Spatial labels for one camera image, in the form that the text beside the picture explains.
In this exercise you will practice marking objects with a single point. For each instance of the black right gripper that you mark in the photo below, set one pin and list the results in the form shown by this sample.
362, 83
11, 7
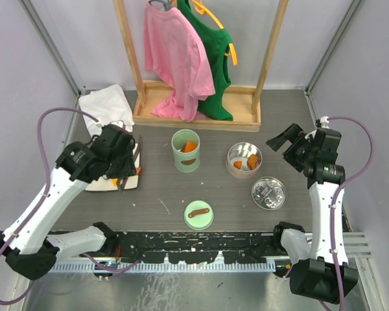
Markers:
293, 133

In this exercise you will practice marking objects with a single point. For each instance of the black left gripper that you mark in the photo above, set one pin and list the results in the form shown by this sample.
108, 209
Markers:
129, 169

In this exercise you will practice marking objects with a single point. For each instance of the metal serving tongs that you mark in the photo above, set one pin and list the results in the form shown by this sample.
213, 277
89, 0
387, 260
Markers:
121, 183

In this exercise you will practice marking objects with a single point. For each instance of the white square plate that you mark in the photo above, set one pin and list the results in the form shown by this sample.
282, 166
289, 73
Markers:
107, 185

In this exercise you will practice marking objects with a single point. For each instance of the white cloth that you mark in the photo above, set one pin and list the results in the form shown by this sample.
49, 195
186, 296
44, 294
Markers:
107, 105

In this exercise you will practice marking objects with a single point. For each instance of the mint green tin canister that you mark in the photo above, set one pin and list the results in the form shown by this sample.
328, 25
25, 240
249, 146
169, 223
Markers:
185, 162

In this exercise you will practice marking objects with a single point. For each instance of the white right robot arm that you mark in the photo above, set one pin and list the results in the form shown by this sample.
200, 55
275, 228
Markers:
319, 265

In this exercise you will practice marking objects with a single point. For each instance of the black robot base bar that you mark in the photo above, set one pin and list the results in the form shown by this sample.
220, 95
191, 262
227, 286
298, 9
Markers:
193, 247

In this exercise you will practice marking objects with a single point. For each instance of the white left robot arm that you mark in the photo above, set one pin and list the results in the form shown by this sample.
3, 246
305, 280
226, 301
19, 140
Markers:
28, 247

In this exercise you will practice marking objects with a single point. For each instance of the orange fried shrimp piece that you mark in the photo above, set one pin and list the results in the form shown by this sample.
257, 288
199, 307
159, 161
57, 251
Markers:
252, 162

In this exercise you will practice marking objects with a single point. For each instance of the round silver tin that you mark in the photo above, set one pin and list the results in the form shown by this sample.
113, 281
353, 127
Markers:
240, 152

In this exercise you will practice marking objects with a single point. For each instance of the silver embossed tin lid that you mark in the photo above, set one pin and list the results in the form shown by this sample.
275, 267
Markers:
269, 193

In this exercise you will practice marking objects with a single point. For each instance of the wooden clothes rack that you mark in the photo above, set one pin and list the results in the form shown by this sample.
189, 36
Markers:
243, 102

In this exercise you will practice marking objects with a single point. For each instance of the orange salmon sushi piece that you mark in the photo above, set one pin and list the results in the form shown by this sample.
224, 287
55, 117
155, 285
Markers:
189, 147

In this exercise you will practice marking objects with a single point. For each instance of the mint green canister lid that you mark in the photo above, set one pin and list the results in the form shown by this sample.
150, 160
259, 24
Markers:
198, 215

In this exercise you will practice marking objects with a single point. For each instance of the pink t-shirt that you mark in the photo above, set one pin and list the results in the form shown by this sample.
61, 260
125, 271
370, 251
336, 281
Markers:
175, 52

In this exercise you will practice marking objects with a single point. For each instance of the green t-shirt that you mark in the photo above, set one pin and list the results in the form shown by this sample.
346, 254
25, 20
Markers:
216, 43

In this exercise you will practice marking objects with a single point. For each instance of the grey clothes hanger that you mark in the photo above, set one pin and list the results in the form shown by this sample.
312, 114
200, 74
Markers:
163, 5

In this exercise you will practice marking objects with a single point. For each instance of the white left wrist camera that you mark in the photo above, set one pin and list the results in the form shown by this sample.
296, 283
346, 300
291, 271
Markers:
119, 124

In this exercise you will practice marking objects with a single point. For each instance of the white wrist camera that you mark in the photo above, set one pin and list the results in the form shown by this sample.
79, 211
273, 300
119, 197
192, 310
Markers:
322, 122
119, 124

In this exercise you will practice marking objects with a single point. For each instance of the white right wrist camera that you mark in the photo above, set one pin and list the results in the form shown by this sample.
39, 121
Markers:
322, 122

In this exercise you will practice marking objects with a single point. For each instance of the left aluminium frame post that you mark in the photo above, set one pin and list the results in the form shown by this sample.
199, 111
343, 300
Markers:
49, 41

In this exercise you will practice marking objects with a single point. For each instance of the white slotted cable duct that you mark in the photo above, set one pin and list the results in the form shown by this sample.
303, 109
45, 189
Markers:
218, 266

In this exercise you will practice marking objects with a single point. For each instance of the aluminium corner frame post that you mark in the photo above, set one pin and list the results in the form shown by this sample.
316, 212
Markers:
344, 24

